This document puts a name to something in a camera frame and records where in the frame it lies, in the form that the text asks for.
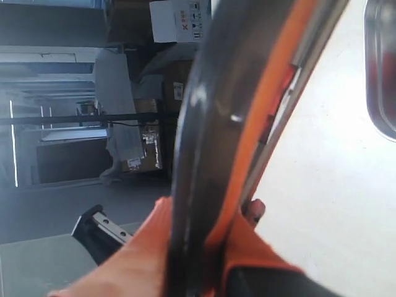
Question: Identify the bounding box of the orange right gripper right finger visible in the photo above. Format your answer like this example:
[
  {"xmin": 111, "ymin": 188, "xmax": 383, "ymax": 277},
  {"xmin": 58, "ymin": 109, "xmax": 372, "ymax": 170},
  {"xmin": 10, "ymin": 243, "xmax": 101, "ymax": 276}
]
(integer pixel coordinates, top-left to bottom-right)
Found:
[{"xmin": 204, "ymin": 199, "xmax": 312, "ymax": 296}]

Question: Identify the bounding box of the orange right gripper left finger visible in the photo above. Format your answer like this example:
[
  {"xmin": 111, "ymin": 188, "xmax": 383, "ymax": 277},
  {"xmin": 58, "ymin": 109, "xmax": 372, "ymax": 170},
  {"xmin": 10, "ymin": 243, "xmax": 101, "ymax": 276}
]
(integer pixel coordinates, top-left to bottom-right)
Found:
[{"xmin": 49, "ymin": 197, "xmax": 172, "ymax": 297}]

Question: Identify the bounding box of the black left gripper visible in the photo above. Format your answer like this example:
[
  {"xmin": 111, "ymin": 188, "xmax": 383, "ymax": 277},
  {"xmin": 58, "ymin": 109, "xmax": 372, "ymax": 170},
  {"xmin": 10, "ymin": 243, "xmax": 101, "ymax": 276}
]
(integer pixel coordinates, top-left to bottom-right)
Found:
[{"xmin": 71, "ymin": 205, "xmax": 132, "ymax": 265}]

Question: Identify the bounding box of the dark transparent lunch box lid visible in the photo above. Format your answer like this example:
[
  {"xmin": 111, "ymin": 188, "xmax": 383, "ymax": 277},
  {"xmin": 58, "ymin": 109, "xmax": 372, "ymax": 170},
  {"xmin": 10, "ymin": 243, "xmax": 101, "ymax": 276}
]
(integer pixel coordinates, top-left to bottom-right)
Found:
[{"xmin": 166, "ymin": 1, "xmax": 346, "ymax": 296}]

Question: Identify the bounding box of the brown cardboard boxes stack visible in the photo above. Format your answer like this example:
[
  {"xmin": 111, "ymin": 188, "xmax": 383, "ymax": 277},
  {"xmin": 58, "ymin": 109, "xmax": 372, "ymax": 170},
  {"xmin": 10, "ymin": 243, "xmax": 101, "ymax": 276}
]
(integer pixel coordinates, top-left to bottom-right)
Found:
[{"xmin": 122, "ymin": 60, "xmax": 192, "ymax": 176}]

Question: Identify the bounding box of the white cardboard box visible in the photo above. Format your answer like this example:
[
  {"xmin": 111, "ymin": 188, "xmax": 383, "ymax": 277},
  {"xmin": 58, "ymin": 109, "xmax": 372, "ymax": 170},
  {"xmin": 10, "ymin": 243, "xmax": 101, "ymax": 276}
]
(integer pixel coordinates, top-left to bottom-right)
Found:
[{"xmin": 149, "ymin": 0, "xmax": 212, "ymax": 43}]

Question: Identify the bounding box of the steel two-compartment lunch box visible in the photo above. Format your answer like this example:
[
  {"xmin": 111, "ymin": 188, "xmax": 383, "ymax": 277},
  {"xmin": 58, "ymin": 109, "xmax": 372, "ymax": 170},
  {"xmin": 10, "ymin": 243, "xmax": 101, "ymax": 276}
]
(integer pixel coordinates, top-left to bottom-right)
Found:
[{"xmin": 364, "ymin": 1, "xmax": 395, "ymax": 142}]

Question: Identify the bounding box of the black camera stand pole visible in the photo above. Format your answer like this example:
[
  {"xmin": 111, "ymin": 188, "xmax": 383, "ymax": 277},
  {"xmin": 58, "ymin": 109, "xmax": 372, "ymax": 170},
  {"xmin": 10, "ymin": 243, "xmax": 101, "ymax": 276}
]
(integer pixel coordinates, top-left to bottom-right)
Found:
[{"xmin": 1, "ymin": 113, "xmax": 160, "ymax": 126}]

